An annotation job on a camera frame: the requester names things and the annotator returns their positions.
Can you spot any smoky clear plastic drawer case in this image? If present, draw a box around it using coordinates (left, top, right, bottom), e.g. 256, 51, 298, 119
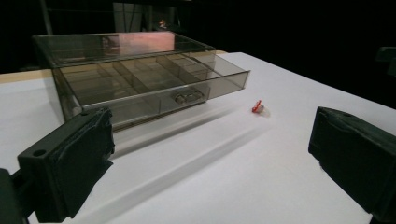
32, 31, 217, 70

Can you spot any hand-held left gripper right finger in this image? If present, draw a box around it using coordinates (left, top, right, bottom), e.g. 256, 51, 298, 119
307, 105, 396, 224

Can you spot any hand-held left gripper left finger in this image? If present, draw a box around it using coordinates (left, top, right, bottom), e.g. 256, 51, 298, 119
17, 106, 116, 224

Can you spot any small red and white clip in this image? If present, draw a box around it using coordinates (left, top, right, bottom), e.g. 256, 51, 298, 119
251, 99, 265, 115

